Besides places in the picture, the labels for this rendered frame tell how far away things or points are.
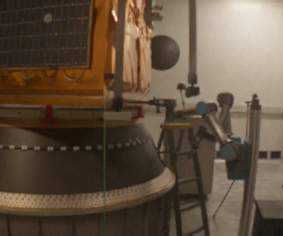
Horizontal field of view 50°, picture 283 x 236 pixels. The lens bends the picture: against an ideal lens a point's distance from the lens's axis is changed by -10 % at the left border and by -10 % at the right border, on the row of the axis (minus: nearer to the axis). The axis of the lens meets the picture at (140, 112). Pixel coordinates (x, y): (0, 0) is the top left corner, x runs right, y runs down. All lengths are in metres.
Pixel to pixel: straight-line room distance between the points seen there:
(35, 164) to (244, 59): 8.78
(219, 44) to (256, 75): 1.47
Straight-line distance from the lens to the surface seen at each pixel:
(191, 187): 6.10
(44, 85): 1.82
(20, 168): 1.97
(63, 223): 1.95
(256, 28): 10.45
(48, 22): 1.81
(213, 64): 10.01
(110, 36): 1.77
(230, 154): 2.49
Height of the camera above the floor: 1.79
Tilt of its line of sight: 2 degrees down
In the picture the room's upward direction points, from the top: 2 degrees clockwise
